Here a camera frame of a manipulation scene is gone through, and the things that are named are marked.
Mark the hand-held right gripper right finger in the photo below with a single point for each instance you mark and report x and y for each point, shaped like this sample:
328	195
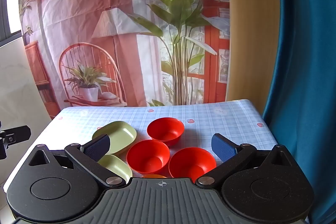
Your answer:
223	146

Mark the red bowl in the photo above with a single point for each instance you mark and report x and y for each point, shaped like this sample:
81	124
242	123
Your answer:
191	162
148	155
165	129

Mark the large green plate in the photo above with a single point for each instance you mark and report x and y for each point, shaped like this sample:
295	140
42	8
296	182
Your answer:
120	133

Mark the blue checked tablecloth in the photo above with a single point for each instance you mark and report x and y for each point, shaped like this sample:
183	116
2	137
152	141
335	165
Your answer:
210	119

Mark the blue curtain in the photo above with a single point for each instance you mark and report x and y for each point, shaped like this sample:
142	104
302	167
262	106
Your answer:
302	69

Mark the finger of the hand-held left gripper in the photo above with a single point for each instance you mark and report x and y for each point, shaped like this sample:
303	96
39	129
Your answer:
18	134

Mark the printed backdrop cloth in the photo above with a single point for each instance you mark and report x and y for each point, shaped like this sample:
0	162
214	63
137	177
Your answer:
147	29

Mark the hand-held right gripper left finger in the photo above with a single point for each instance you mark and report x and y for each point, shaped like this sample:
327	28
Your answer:
98	147

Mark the orange bowl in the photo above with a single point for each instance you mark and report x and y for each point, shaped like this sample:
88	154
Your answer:
153	176

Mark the small green plate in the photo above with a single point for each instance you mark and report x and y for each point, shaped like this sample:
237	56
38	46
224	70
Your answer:
115	166

